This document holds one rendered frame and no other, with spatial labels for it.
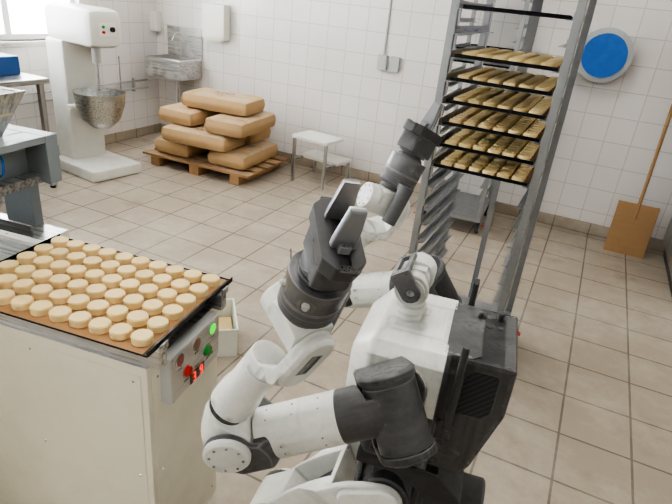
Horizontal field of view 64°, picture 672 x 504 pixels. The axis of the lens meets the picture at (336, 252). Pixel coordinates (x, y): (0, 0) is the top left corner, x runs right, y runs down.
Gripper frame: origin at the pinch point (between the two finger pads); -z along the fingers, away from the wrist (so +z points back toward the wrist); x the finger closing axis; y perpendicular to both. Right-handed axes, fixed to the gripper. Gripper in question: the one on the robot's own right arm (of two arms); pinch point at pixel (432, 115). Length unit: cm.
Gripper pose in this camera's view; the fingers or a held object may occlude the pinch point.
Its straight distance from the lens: 131.0
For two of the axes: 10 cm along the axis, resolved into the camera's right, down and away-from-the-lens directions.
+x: -6.2, -1.2, -7.7
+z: -4.6, 8.6, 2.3
